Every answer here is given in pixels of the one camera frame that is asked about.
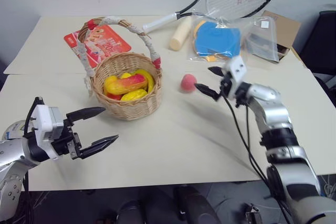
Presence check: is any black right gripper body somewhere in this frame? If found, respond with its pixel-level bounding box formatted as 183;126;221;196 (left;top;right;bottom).
216;72;234;102

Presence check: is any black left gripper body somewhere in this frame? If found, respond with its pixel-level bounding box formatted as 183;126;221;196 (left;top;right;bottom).
51;118;83;160

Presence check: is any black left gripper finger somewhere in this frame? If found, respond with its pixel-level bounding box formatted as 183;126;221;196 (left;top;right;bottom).
66;106;107;125
78;134;120;159

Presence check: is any pink peach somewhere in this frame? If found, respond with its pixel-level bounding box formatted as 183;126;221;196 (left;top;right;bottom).
180;73;197;94

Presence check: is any blue table tennis paddle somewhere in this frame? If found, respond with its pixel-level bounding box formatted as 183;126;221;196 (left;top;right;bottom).
193;20;242;60

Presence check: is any clear plastic paddle bag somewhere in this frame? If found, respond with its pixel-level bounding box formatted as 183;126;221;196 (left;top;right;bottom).
186;10;244;64

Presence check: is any yellow lemon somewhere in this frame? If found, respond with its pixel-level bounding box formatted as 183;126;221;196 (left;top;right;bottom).
120;89;149;102

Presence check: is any cream wooden cylinder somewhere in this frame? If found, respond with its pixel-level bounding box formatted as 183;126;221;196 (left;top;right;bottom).
169;17;194;51

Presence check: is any red and yellow mango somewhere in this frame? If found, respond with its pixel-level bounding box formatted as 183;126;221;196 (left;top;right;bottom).
111;74;148;95

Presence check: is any clear bag with grey contents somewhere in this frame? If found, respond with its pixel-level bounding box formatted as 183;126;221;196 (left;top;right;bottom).
242;16;280;64

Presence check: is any yellow banana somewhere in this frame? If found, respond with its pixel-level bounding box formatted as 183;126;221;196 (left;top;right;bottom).
134;69;156;94

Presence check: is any red printed packet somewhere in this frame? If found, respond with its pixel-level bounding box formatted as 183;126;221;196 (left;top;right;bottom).
64;24;132;70

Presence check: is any brown cardboard box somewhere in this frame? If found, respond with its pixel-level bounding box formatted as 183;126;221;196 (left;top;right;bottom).
260;10;302;61

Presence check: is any black chair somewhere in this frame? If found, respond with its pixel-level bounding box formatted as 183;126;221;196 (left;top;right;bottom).
299;10;336;86

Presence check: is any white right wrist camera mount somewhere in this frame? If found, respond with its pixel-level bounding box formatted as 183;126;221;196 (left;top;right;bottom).
225;56;249;97

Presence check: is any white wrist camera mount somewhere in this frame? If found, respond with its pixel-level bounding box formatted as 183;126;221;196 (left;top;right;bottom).
30;104;65;161
225;56;249;97

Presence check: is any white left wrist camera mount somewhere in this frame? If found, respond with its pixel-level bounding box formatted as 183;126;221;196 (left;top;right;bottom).
30;104;65;161

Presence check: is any wicker basket with handle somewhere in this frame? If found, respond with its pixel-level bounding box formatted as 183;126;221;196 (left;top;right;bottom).
77;15;164;122

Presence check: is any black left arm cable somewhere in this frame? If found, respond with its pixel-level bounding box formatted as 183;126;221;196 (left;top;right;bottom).
23;97;44;141

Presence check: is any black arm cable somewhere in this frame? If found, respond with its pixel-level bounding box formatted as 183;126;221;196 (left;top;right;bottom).
222;94;293;224
23;97;44;141

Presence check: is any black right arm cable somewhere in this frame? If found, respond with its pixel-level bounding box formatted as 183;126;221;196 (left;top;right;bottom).
222;94;293;224

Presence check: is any small black metal bracket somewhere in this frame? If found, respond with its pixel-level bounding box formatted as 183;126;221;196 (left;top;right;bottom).
242;202;261;224

